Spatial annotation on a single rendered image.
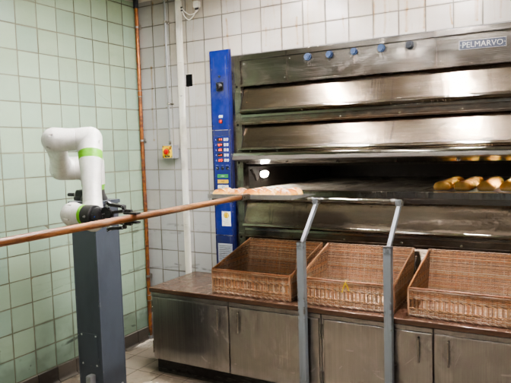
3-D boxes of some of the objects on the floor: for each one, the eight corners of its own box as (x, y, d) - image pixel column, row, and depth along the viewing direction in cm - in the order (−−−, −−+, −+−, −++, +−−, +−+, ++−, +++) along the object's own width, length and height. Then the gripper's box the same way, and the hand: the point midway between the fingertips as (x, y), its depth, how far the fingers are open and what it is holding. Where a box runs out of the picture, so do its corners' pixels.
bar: (220, 371, 369) (214, 194, 360) (415, 411, 306) (413, 198, 297) (192, 390, 342) (185, 199, 333) (399, 438, 279) (397, 204, 270)
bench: (200, 346, 418) (197, 270, 413) (572, 413, 298) (573, 307, 294) (151, 374, 369) (147, 287, 365) (572, 467, 250) (574, 341, 245)
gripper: (101, 196, 247) (144, 197, 236) (103, 232, 249) (144, 235, 237) (89, 197, 241) (131, 199, 229) (90, 235, 242) (133, 238, 231)
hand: (131, 217), depth 235 cm, fingers closed on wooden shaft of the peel, 3 cm apart
